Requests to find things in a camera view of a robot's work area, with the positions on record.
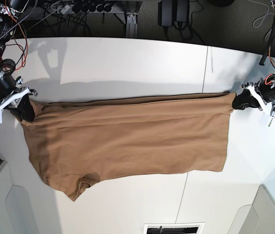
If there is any black power strip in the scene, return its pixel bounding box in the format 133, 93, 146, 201
72, 0, 115, 14

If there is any aluminium frame post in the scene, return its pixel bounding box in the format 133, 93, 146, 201
125, 12, 139, 39

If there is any brown t-shirt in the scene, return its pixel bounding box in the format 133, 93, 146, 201
20, 93, 236, 200

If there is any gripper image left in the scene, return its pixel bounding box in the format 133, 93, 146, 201
0, 72, 37, 122

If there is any left grey monitor back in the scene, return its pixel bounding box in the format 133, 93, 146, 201
0, 161, 39, 234

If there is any black power adapter box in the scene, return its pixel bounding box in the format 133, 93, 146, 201
158, 0, 190, 27

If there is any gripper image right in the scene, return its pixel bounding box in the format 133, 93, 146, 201
232, 74, 275, 119

